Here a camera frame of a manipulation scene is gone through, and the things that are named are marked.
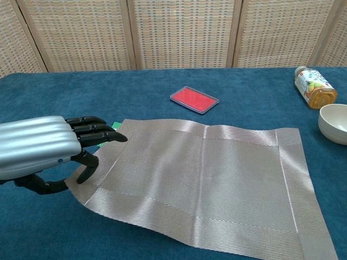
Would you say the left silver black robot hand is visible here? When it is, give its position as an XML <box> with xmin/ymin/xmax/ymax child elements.
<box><xmin>0</xmin><ymin>115</ymin><xmax>128</xmax><ymax>196</ymax></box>

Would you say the brown woven placemat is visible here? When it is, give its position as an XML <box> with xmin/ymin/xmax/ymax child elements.
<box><xmin>65</xmin><ymin>118</ymin><xmax>339</xmax><ymax>260</ymax></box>

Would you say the beige bowl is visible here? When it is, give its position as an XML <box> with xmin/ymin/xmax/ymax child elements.
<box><xmin>317</xmin><ymin>103</ymin><xmax>347</xmax><ymax>146</ymax></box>

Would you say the blue carpet table cover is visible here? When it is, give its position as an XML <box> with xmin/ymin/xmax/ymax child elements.
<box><xmin>0</xmin><ymin>66</ymin><xmax>347</xmax><ymax>260</ymax></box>

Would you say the red card in clear case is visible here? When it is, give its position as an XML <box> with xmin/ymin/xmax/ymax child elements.
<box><xmin>170</xmin><ymin>86</ymin><xmax>220</xmax><ymax>115</ymax></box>

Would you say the wicker folding screen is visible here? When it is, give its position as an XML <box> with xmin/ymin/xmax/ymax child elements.
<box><xmin>0</xmin><ymin>0</ymin><xmax>347</xmax><ymax>79</ymax></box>

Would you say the yellow juice bottle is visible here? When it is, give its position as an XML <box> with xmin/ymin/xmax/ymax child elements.
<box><xmin>294</xmin><ymin>66</ymin><xmax>338</xmax><ymax>110</ymax></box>

